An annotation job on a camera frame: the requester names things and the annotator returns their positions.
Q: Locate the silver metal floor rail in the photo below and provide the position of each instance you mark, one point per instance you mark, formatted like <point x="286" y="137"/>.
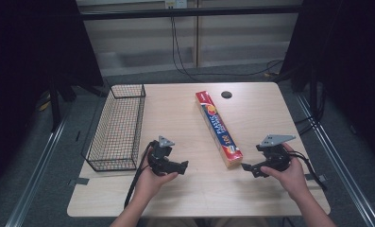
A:
<point x="34" y="176"/>
<point x="342" y="164"/>

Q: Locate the person's left hand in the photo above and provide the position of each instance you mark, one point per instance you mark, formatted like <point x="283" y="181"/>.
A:
<point x="150" y="183"/>

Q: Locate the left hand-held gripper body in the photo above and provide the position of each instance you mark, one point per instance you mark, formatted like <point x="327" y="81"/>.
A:
<point x="159" y="157"/>

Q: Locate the black horizontal metal bar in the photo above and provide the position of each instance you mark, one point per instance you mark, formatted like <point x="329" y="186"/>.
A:
<point x="191" y="12"/>

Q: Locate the person's right hand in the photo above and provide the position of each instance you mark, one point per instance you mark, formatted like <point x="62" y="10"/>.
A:
<point x="290" y="179"/>

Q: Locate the white wall socket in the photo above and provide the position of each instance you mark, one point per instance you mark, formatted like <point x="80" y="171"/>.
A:
<point x="175" y="3"/>

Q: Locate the black curtain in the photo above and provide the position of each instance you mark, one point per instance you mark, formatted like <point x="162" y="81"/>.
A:
<point x="349" y="63"/>
<point x="24" y="63"/>

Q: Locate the black round table grommet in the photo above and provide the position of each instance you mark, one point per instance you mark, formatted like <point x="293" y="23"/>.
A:
<point x="226" y="95"/>

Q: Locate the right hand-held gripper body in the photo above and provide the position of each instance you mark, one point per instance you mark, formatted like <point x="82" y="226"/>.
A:
<point x="276" y="154"/>

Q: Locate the grey tape strip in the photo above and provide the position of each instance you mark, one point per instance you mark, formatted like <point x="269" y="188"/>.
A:
<point x="319" y="178"/>
<point x="79" y="181"/>

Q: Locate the black metal stand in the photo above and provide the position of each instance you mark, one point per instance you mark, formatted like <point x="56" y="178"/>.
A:
<point x="314" y="94"/>
<point x="57" y="101"/>

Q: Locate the long blue plastic wrap box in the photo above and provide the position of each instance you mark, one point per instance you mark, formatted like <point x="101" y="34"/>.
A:
<point x="218" y="127"/>

